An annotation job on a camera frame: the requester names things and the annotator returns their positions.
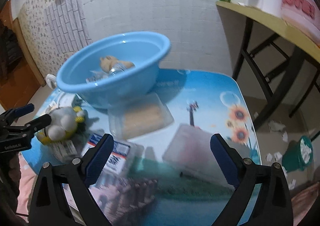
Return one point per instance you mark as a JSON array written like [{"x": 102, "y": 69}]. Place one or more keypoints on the brown wooden door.
[{"x": 20, "y": 77}]

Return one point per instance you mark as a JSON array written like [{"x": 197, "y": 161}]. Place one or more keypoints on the blue picture-printed folding table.
[{"x": 149, "y": 153}]

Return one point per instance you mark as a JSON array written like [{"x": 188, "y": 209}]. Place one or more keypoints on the wooden desk with black legs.
[{"x": 293, "y": 45}]

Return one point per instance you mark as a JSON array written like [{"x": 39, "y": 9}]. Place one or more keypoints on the tan plush bear toy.
[{"x": 108, "y": 62}]

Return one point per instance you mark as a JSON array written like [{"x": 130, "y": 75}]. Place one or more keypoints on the blue plastic basin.
[{"x": 117, "y": 65}]

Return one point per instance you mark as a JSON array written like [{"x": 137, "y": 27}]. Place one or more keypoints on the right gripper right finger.
[{"x": 273, "y": 205}]

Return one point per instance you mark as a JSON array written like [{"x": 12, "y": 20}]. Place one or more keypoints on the pink container with letters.
[{"x": 304, "y": 15}]

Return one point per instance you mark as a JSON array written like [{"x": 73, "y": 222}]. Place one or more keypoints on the clear box of cotton swabs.
[{"x": 139, "y": 116}]

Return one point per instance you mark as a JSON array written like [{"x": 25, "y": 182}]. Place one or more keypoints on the blue-labelled packet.
[{"x": 119, "y": 161}]

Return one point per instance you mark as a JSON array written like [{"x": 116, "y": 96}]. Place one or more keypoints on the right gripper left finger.
[{"x": 49, "y": 204}]

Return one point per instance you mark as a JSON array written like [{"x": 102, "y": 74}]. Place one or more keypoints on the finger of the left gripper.
[
  {"x": 9, "y": 116},
  {"x": 32, "y": 125}
]

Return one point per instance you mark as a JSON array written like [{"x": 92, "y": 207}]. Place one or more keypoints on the grey yellow plush toy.
[{"x": 65, "y": 121}]

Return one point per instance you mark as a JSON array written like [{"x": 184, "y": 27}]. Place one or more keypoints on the green waste bin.
[{"x": 298, "y": 156}]

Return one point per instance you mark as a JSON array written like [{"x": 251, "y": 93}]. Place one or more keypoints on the frosted plastic box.
[{"x": 189, "y": 152}]

